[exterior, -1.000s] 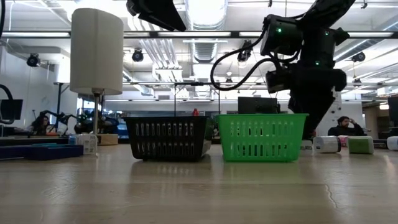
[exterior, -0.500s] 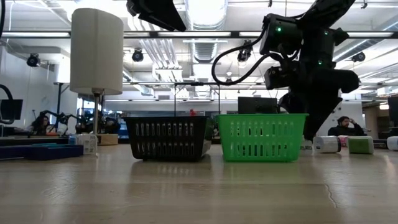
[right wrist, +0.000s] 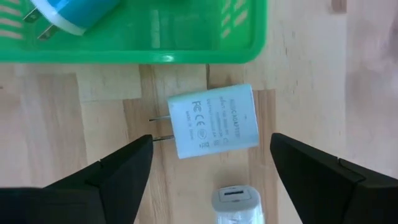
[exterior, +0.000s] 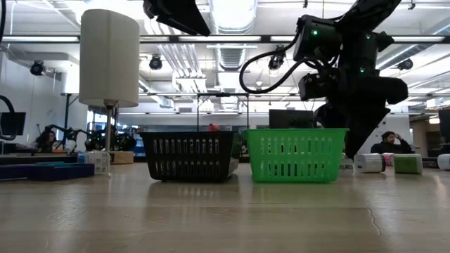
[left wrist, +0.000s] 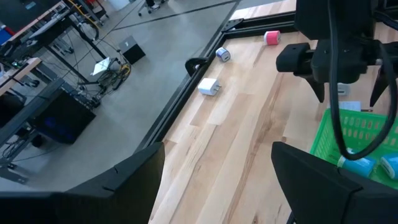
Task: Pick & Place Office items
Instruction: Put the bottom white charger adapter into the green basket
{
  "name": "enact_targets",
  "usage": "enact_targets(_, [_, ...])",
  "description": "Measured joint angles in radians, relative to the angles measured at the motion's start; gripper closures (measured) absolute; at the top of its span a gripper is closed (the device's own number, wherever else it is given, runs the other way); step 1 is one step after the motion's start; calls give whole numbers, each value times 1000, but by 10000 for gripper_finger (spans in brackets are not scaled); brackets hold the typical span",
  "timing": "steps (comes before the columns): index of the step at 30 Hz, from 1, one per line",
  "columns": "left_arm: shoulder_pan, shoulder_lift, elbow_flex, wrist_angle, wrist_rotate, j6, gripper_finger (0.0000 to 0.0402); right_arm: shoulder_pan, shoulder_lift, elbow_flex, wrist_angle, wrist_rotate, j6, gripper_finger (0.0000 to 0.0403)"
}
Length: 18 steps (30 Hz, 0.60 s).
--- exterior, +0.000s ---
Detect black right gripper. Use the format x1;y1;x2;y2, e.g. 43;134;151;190
314;65;409;160

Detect green small sharpener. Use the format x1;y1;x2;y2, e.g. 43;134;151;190
393;153;424;175

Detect pink and white small block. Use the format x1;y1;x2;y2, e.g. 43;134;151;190
77;150;111;176

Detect person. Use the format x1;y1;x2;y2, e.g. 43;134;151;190
369;130;413;155
32;129;60;153

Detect black ceiling spotlight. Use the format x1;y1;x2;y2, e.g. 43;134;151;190
30;60;46;77
148;55;164;71
397;58;414;72
267;44;287;71

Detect green plastic slotted basket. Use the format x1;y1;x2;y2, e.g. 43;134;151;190
244;127;350;184

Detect black monitor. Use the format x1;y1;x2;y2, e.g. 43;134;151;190
269;108;316;129
0;112;27;136

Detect white cylinder table lamp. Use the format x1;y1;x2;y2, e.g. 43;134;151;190
78;8;141;165

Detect black overhead beam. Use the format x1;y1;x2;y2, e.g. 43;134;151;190
0;34;450;45

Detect dark monitor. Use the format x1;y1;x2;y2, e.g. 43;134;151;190
437;108;450;144

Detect black plastic slotted basket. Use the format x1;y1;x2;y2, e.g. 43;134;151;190
139;130;243;183

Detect black background robot arms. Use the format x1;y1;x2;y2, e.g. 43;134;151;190
47;123;89;152

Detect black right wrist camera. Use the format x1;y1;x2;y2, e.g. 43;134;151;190
297;72;340;102

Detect silver ventilation duct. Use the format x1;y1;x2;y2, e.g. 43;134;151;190
209;0;258;110

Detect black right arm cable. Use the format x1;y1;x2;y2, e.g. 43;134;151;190
238;33;319;96

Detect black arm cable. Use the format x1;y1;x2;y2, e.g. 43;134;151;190
0;0;18;141
238;33;319;96

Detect black metal stand frame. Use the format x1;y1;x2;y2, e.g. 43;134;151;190
195;91;250;131

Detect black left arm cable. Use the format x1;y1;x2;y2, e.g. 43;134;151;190
0;0;18;141

